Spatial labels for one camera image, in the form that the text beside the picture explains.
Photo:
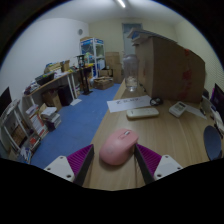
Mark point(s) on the dark blue round mouse pad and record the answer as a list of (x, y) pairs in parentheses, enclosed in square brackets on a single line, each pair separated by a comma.
[(212, 143)]

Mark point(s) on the white remote with buttons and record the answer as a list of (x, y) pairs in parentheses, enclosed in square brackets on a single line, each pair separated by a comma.
[(177, 109)]

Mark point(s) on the stacked brown cardboard boxes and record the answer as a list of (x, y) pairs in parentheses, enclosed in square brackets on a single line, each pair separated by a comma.
[(114, 66)]

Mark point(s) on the white shelf unit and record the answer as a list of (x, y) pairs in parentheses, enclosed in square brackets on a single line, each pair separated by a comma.
[(18, 133)]

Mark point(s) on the open low cardboard box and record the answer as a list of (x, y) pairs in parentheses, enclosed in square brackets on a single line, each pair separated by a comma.
[(103, 83)]

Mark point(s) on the small black clip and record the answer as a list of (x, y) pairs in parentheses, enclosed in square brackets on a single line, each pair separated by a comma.
[(156, 101)]

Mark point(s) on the ceiling tube light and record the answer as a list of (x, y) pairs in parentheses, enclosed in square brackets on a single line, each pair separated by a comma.
[(120, 3)]

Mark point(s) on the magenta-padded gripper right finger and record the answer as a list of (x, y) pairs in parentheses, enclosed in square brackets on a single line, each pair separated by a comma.
[(164, 166)]

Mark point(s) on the black tall stand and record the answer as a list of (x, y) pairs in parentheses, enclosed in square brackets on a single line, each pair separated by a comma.
[(83, 75)]

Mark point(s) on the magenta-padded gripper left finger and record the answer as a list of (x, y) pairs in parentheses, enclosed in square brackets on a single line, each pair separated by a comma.
[(63, 166)]

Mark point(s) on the grey door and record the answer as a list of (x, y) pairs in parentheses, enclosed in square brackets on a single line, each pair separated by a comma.
[(128, 36)]

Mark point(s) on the round wall vent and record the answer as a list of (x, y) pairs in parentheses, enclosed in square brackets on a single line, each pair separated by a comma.
[(80, 32)]

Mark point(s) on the grey flat boards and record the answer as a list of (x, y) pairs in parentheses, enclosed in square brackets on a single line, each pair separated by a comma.
[(146, 35)]

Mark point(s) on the cream remote control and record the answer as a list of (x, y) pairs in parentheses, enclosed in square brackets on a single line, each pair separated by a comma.
[(142, 113)]

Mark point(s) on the pink computer mouse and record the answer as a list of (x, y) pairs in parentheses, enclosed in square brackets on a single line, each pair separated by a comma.
[(117, 148)]

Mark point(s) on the large brown cardboard box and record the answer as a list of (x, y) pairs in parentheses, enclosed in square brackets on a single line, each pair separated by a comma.
[(168, 70)]

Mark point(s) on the clear plastic bottle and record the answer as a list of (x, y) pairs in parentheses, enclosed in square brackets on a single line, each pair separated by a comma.
[(130, 71)]

